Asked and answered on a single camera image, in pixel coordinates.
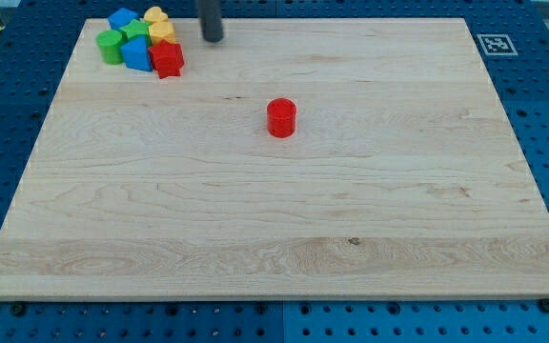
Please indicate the green star block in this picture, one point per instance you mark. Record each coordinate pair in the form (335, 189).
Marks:
(137, 29)

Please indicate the yellow heart block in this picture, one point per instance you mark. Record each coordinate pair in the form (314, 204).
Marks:
(154, 15)

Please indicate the black bolt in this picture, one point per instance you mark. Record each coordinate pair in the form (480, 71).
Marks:
(18, 309)
(544, 305)

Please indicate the yellow hexagon block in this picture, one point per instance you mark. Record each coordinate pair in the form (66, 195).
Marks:
(162, 31)

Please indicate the white fiducial marker tag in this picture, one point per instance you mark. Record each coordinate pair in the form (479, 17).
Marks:
(495, 44)

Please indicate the black bolt front left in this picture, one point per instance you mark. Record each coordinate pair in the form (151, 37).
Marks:
(18, 309)

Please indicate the grey cylindrical robot arm tip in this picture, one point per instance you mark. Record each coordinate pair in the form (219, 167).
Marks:
(210, 20)

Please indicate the red star block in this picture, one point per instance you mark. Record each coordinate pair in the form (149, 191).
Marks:
(167, 59)

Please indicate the large wooden board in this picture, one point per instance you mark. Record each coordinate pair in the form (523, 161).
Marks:
(403, 178)

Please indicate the blue triangle block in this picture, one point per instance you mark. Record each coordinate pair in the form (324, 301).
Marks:
(135, 54)

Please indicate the green cylinder block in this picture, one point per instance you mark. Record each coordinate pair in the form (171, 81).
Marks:
(109, 43)

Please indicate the blue cube block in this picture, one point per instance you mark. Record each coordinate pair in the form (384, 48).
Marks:
(121, 18)

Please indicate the red cylinder block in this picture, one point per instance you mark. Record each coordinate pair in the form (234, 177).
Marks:
(281, 117)

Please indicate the black bolt front right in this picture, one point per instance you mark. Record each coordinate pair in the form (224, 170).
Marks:
(544, 305)

